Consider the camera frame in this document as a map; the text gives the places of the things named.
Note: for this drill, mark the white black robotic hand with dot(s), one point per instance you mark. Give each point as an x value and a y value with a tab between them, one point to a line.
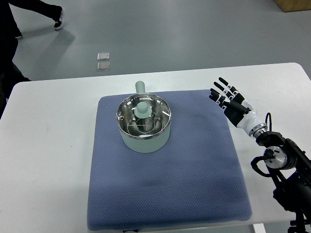
238	110

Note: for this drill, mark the glass lid with green knob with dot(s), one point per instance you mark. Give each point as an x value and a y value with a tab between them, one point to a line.
143	116

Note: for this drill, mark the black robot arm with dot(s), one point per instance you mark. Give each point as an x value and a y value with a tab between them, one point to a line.
290	169

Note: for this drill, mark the mint green cooking pot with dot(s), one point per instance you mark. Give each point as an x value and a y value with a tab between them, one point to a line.
149	145

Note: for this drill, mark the blue textured mat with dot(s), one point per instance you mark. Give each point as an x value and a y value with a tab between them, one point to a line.
195	177

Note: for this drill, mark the brown cardboard box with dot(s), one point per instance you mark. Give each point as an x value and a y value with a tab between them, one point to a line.
294	5

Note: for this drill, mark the upper floor plate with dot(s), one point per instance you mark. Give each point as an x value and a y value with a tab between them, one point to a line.
102	56

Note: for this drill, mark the person in black clothes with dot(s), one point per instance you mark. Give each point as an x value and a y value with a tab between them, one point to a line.
10	75

